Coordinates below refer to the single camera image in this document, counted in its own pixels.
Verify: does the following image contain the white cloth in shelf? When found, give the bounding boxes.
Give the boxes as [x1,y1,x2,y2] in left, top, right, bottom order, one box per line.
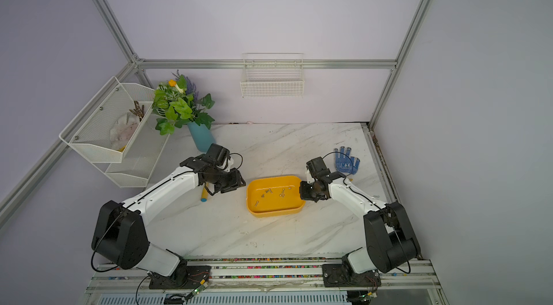
[109,113,140,151]

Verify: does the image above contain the brown twigs in shelf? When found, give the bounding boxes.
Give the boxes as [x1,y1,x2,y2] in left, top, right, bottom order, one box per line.
[129,100,145,122]

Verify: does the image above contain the white mesh wall shelf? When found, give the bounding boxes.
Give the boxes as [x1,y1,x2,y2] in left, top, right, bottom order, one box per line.
[59,77,168,188]

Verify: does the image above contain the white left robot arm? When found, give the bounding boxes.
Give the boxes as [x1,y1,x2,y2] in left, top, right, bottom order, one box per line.
[92,144,246,285]

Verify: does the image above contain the yellow plastic storage box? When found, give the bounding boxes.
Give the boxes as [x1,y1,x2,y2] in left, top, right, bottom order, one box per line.
[246,175,305,218]

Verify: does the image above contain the teal vase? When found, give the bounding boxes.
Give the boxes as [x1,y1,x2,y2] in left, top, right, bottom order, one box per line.
[187,122,215,153]

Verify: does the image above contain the blue dotted work glove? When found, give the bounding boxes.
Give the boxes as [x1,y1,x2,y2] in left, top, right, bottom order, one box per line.
[333,146,360,175]

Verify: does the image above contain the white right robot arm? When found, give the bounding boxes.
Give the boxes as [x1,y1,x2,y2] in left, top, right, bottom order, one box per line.
[300,157,421,274]

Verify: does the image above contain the white wire wall basket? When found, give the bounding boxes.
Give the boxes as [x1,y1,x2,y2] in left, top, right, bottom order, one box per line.
[240,53,305,98]

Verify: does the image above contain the aluminium rail platform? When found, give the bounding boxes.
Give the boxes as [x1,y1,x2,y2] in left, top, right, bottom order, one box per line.
[78,257,449,304]

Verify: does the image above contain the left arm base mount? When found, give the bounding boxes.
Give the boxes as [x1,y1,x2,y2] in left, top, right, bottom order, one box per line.
[148,261,212,290]

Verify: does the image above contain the green yellow brush tool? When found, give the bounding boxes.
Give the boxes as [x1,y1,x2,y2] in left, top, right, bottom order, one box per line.
[201,187,210,202]

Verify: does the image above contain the green artificial plant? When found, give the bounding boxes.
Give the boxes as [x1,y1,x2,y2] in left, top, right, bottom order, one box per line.
[153,70,215,136]

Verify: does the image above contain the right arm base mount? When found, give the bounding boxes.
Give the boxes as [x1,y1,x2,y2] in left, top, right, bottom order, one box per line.
[322,257,382,289]

